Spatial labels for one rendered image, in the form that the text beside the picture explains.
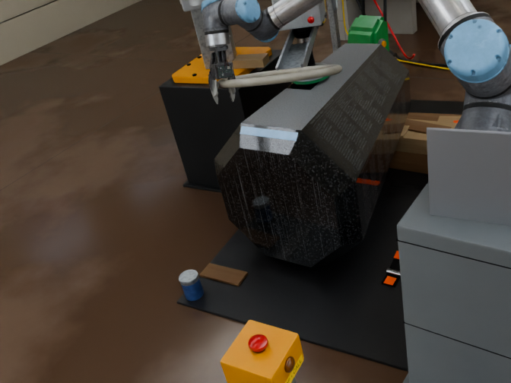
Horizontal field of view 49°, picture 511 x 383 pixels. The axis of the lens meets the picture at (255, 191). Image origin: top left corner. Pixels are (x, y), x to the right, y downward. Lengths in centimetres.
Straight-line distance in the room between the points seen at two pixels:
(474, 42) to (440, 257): 63
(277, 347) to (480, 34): 92
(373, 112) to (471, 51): 135
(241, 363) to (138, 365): 165
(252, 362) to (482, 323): 95
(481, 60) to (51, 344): 239
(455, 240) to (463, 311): 28
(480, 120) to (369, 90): 134
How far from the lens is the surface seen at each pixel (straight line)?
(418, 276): 185
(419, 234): 174
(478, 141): 161
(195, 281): 283
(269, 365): 111
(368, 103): 285
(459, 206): 174
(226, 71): 211
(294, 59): 261
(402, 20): 582
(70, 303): 326
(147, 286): 313
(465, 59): 154
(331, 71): 209
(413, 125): 354
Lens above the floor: 192
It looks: 32 degrees down
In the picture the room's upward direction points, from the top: 14 degrees counter-clockwise
